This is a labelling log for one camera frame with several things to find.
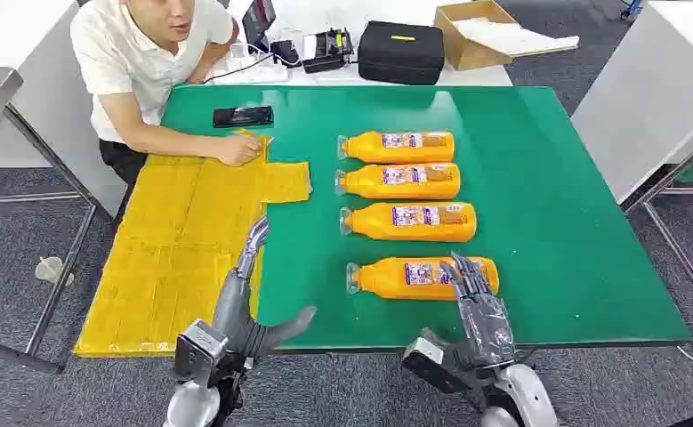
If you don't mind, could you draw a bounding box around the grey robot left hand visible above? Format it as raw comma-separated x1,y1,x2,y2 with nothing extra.
212,214,318,361

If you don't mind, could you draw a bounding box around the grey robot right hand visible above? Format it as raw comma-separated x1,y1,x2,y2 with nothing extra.
419,252,518,370

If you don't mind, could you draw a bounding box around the orange drink bottle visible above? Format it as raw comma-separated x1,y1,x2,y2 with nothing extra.
336,130,456,165
345,256,501,302
333,163,462,202
338,202,478,244

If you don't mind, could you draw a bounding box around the yellow sheet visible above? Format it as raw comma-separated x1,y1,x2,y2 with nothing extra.
73,129,314,359

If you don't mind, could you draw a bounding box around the green table mat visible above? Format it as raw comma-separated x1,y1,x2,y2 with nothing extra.
160,84,693,353

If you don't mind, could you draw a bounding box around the clear plastic cup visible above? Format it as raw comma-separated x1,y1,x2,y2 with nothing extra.
35,256,75,288

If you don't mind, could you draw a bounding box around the black smartphone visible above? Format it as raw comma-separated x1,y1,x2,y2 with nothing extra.
213,105,275,129

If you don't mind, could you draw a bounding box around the white power strip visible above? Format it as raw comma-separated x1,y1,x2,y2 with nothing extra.
210,54,290,85

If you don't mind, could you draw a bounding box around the black power adapter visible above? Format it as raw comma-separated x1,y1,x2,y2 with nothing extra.
270,39,302,69

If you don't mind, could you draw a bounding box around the white desk with grey panel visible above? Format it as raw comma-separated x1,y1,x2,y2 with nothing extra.
0,0,129,219

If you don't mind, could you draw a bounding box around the seated person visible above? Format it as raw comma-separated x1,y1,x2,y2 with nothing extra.
69,0,277,195

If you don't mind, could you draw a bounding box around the black label printer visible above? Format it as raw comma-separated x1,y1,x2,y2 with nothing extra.
302,28,356,75

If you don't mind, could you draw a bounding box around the brown cardboard box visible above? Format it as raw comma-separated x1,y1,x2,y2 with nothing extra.
432,0,581,72

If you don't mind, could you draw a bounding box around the white desk with steel legs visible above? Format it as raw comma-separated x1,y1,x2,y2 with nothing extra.
569,0,693,331

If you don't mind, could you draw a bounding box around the black zip case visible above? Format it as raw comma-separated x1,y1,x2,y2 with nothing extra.
357,20,446,86

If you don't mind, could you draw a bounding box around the black tablet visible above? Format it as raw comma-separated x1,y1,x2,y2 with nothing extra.
241,0,277,54

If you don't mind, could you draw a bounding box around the white paper sheet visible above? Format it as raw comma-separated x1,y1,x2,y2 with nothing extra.
453,16,581,59

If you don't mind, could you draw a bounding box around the long white desk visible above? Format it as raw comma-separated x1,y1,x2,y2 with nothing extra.
207,0,513,88

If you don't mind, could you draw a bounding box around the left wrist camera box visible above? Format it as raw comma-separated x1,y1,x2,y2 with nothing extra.
173,318,230,385

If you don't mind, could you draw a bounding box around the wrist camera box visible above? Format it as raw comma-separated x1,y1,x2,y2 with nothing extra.
173,318,230,385
399,335,472,394

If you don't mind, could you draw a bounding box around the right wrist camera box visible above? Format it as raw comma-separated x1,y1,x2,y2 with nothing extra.
399,335,472,394

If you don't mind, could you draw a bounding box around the black cable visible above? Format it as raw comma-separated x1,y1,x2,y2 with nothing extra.
203,52,277,85

